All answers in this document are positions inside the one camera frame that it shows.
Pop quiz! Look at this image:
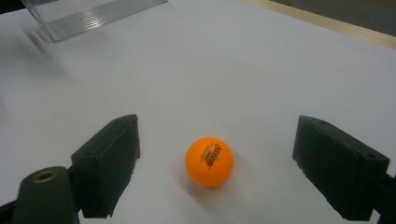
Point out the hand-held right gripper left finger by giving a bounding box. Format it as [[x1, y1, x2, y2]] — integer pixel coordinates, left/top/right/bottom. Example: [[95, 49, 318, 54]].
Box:
[[70, 113, 141, 219]]

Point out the white board sheet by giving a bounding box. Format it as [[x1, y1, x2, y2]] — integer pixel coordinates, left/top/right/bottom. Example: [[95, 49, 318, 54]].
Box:
[[0, 0, 396, 224]]

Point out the light wooden table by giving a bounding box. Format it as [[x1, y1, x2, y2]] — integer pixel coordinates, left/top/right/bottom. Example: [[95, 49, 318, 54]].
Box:
[[241, 0, 396, 50]]

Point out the clear ribbed plastic tray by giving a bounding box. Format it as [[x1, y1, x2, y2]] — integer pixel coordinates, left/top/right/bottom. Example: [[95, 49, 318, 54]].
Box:
[[21, 0, 169, 44]]

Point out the orange table tennis ball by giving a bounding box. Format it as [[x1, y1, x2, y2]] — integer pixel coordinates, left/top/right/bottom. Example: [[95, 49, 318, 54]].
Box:
[[184, 136, 234, 189]]

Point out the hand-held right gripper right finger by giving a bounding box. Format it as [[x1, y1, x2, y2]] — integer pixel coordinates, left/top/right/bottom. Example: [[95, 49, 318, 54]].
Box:
[[291, 115, 390, 222]]

